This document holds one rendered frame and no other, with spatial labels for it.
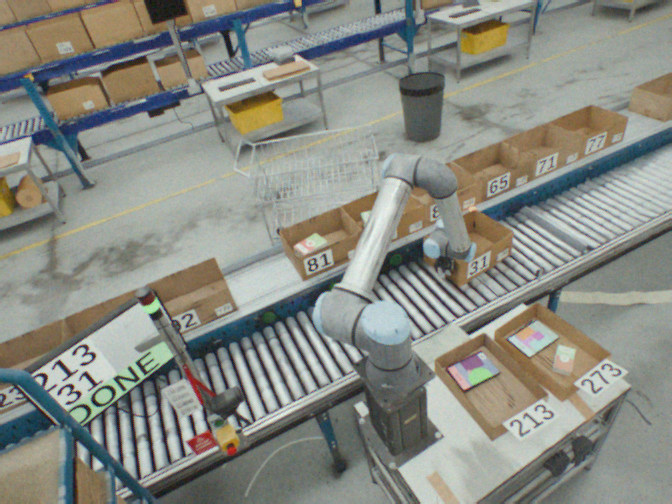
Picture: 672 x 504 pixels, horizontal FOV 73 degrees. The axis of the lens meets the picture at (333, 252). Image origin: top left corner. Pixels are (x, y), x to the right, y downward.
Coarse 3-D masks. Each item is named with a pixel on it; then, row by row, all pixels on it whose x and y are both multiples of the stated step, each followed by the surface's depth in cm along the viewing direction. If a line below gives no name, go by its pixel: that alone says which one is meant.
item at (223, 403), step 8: (224, 392) 175; (232, 392) 174; (240, 392) 176; (216, 400) 173; (224, 400) 172; (232, 400) 172; (240, 400) 174; (216, 408) 171; (224, 408) 172; (232, 408) 177; (224, 416) 178
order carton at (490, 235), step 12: (468, 216) 265; (480, 216) 263; (468, 228) 271; (480, 228) 268; (492, 228) 259; (504, 228) 250; (480, 240) 267; (492, 240) 263; (504, 240) 244; (480, 252) 236; (492, 252) 243; (432, 264) 257; (456, 264) 235; (492, 264) 249; (456, 276) 241
